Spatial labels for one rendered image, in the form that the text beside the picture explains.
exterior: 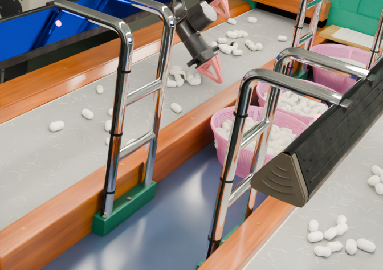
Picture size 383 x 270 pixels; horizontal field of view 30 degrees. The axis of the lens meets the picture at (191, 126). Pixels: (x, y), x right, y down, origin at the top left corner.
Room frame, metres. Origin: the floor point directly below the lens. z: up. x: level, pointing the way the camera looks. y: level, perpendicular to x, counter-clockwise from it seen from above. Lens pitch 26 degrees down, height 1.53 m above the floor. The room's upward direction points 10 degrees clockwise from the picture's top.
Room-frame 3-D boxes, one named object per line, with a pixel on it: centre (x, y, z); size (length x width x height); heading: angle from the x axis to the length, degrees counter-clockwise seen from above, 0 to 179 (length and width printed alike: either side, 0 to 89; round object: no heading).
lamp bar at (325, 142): (1.11, -0.26, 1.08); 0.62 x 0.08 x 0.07; 155
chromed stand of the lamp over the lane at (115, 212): (1.31, 0.18, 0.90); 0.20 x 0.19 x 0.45; 155
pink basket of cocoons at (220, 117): (1.61, -0.18, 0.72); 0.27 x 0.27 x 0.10
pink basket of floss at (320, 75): (2.27, -0.48, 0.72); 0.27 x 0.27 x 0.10
